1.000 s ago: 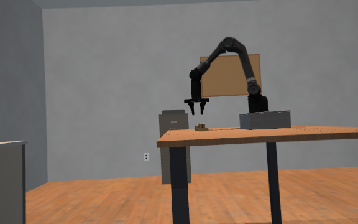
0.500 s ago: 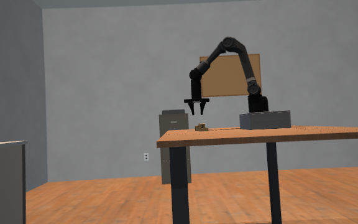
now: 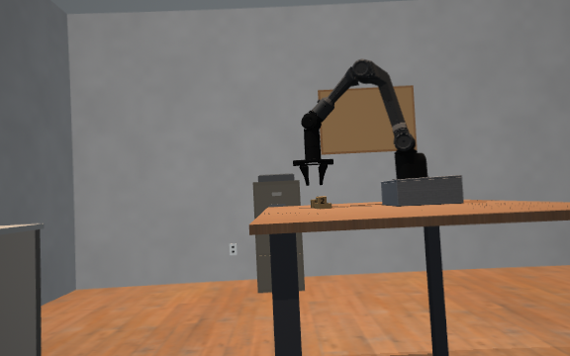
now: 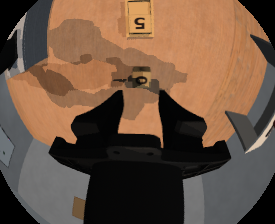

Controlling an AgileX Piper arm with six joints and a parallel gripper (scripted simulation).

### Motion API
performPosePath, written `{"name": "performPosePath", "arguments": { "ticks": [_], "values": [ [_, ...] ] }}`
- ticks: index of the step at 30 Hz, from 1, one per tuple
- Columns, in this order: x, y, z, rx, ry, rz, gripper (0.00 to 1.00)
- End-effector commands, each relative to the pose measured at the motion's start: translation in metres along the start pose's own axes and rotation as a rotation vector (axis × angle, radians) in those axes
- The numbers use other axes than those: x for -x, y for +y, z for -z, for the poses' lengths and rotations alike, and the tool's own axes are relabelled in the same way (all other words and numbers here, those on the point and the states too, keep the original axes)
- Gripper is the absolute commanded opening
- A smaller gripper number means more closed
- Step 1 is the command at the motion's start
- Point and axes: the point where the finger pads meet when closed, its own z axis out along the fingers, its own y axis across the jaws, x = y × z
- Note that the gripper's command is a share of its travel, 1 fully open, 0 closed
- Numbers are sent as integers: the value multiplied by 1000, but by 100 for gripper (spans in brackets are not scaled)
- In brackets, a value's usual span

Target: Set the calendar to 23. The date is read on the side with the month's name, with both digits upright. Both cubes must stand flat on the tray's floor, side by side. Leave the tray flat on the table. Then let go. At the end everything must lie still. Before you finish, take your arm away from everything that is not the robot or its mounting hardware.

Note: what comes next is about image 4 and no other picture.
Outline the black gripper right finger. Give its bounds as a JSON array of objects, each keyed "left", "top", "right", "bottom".
[{"left": 158, "top": 90, "right": 207, "bottom": 152}]

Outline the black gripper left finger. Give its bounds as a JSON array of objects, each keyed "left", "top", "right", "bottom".
[{"left": 71, "top": 90, "right": 124, "bottom": 148}]

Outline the tan calendar cube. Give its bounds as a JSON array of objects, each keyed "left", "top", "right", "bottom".
[
  {"left": 128, "top": 14, "right": 152, "bottom": 34},
  {"left": 132, "top": 67, "right": 151, "bottom": 88}
]

